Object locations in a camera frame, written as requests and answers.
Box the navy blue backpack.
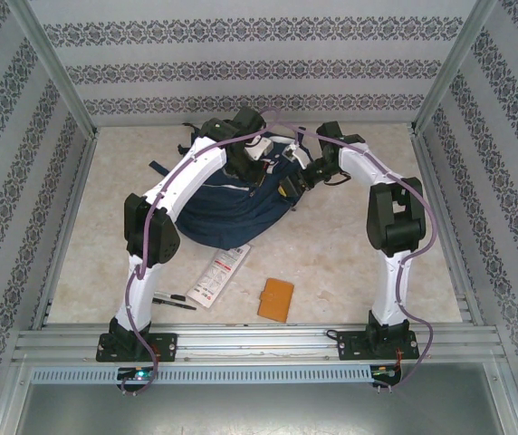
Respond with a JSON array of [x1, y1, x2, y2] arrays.
[[149, 121, 314, 250]]

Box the grey slotted cable duct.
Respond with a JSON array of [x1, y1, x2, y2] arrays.
[[29, 365, 375, 385]]

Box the aluminium left side rail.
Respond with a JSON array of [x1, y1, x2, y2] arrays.
[[30, 133, 101, 331]]

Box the aluminium right side rail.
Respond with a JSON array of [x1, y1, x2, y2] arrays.
[[408, 126, 486, 327]]

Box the black marker pen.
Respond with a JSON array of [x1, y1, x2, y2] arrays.
[[151, 298, 197, 312]]

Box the aluminium frame post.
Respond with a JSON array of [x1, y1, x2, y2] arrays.
[[410, 0, 499, 137], [5, 0, 101, 140]]

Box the orange leather wallet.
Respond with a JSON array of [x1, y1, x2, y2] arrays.
[[257, 277, 295, 324]]

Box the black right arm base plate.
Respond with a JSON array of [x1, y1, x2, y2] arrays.
[[336, 329, 421, 362]]

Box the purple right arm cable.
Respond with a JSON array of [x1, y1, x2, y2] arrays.
[[285, 118, 436, 393]]

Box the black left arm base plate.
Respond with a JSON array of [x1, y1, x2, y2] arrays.
[[96, 333, 179, 363]]

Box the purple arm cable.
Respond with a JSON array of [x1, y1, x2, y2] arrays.
[[285, 118, 436, 393], [120, 107, 287, 395]]

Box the grey metal sheet panel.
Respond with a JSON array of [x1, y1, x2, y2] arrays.
[[0, 362, 518, 435]]

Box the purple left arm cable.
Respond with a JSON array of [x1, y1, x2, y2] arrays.
[[120, 107, 287, 395]]

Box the aluminium mounting rail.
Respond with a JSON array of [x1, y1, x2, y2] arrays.
[[12, 322, 507, 363]]

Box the aluminium left frame post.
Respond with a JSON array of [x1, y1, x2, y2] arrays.
[[5, 0, 101, 140]]

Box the aluminium right frame post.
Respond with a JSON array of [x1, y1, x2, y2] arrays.
[[410, 0, 499, 137]]

